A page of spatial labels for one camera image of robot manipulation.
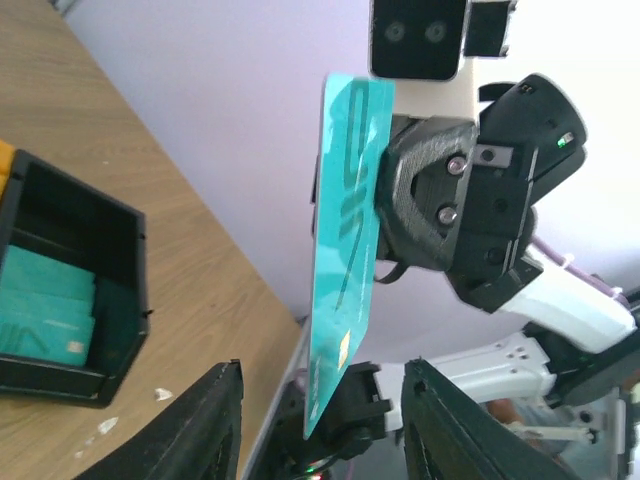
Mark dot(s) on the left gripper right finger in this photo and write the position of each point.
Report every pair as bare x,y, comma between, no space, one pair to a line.
449,436

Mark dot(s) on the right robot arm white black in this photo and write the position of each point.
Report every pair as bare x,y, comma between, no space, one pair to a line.
579,340

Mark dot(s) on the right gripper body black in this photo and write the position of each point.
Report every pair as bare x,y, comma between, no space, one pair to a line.
486,221

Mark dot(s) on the teal credit card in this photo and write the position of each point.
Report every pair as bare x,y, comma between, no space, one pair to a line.
355,130

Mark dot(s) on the yellow bin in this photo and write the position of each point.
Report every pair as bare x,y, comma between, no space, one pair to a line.
7,154

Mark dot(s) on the teal object in bin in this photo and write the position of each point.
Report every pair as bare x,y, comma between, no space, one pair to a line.
46,308

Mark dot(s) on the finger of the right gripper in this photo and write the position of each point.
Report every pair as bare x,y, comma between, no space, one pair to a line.
421,188

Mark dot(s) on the person in background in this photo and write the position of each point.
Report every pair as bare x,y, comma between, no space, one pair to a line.
585,460

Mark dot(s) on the black bin with teal item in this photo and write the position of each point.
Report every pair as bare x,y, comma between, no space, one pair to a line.
51,213

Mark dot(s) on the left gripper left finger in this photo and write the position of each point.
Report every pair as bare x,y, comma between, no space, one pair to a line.
196,437

